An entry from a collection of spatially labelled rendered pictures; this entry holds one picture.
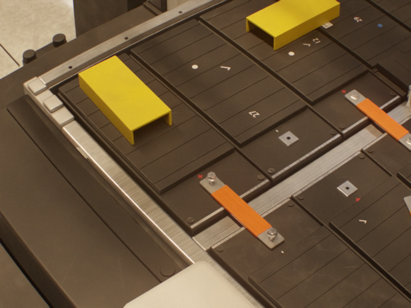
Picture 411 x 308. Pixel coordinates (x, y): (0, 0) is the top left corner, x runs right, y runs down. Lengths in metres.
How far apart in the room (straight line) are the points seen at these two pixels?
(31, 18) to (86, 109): 1.94
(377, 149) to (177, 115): 0.30
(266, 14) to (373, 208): 0.42
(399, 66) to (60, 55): 0.64
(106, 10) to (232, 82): 1.07
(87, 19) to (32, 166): 1.39
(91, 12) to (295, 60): 1.14
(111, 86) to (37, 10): 1.99
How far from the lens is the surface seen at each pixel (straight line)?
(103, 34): 1.74
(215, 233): 1.24
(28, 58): 1.71
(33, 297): 1.18
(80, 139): 1.36
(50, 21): 3.27
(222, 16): 1.55
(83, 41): 1.73
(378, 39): 1.53
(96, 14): 2.49
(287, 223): 1.24
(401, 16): 1.60
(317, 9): 1.53
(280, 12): 1.51
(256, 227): 1.22
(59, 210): 1.12
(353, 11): 1.59
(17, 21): 3.31
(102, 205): 1.11
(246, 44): 1.49
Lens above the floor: 1.95
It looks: 47 degrees down
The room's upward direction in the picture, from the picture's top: straight up
